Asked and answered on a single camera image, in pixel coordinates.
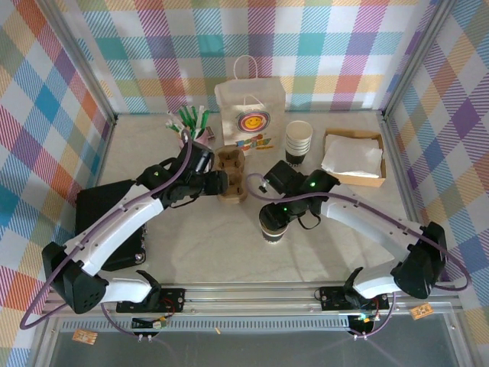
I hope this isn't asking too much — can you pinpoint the black paper coffee cup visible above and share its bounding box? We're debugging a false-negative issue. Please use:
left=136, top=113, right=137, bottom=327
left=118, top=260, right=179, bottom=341
left=260, top=223, right=290, bottom=245

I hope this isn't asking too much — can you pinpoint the white printed paper bag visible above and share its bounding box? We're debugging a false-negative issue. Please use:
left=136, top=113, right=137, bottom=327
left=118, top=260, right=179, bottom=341
left=213, top=55, right=287, bottom=154

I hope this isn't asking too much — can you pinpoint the cardboard napkin box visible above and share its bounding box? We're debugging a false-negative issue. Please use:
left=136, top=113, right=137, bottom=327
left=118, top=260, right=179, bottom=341
left=322, top=128, right=387, bottom=188

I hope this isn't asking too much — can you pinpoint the stack of white napkins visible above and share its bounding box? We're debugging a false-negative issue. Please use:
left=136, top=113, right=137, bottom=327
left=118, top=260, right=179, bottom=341
left=320, top=133, right=384, bottom=179

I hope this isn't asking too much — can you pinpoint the pink cup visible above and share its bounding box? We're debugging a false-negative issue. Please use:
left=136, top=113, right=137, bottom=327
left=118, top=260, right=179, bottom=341
left=178, top=132, right=210, bottom=148

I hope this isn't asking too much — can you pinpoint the stack of black paper cups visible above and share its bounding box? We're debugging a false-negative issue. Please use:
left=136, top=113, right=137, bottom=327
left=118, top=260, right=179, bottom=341
left=285, top=120, right=314, bottom=168

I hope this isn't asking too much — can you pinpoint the black case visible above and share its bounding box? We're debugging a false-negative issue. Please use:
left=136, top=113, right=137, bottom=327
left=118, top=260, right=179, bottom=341
left=74, top=181, right=148, bottom=268

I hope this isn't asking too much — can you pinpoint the small controller board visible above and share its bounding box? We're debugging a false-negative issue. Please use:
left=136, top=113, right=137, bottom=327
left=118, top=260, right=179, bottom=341
left=349, top=312, right=376, bottom=333
left=131, top=313, right=169, bottom=330

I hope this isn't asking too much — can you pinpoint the orange sticker tag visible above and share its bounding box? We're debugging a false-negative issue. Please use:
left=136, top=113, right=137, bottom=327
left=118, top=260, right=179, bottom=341
left=71, top=328, right=99, bottom=346
left=408, top=304, right=433, bottom=322

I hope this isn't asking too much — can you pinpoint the purple cable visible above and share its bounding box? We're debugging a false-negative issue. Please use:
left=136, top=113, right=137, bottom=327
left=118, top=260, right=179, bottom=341
left=19, top=128, right=192, bottom=339
left=246, top=173, right=470, bottom=340

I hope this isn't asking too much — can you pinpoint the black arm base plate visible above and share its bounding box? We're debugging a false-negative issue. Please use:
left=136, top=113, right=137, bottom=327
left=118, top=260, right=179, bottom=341
left=319, top=285, right=390, bottom=311
left=115, top=287, right=187, bottom=314

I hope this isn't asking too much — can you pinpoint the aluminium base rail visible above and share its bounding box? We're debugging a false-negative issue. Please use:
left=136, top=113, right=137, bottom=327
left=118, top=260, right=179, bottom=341
left=40, top=282, right=465, bottom=318

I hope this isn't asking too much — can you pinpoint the grey slotted cable duct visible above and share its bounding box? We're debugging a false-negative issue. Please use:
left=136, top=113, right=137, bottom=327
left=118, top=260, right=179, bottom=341
left=57, top=317, right=355, bottom=334

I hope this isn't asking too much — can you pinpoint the aluminium frame post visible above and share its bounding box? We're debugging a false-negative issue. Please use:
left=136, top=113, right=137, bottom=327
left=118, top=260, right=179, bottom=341
left=381, top=0, right=458, bottom=120
left=36, top=0, right=118, bottom=126

